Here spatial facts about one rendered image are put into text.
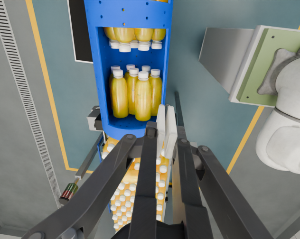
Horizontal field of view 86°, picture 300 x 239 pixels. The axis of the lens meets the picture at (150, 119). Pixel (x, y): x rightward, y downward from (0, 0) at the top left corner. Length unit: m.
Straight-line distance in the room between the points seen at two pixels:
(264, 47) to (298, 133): 0.34
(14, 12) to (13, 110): 1.21
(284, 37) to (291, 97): 0.25
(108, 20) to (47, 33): 1.61
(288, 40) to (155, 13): 0.51
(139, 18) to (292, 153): 0.61
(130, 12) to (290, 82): 0.55
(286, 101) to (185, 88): 1.27
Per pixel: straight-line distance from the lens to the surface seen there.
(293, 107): 0.69
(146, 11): 0.52
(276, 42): 0.81
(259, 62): 0.80
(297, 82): 0.69
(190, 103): 1.92
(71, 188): 1.08
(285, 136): 0.69
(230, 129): 2.23
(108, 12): 0.53
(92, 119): 1.13
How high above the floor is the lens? 1.73
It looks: 59 degrees down
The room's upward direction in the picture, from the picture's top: 170 degrees counter-clockwise
